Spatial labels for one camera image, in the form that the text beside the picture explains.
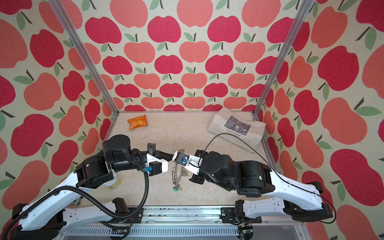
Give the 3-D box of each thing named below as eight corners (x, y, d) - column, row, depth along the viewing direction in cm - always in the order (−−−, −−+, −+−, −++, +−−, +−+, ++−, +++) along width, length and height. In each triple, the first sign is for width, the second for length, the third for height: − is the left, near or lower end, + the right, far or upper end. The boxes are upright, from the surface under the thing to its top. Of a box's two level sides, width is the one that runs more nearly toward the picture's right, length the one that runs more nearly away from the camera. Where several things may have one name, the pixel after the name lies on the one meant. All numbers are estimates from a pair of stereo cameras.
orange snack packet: (130, 131, 111) (128, 128, 107) (128, 122, 117) (127, 118, 113) (149, 126, 114) (147, 122, 111) (146, 117, 120) (145, 113, 117)
